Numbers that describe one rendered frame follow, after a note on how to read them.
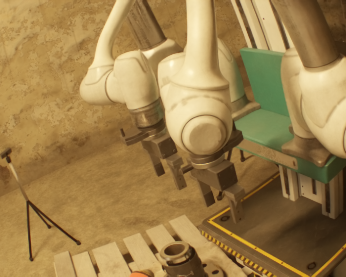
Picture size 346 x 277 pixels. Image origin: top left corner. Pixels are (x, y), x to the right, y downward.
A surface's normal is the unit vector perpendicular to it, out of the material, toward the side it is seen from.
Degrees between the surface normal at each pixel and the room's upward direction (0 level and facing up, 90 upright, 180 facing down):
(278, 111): 90
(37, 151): 90
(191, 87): 77
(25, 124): 90
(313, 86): 64
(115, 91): 88
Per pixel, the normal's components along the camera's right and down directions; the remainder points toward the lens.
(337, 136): -0.74, 0.44
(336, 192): 0.48, 0.21
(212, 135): 0.07, 0.50
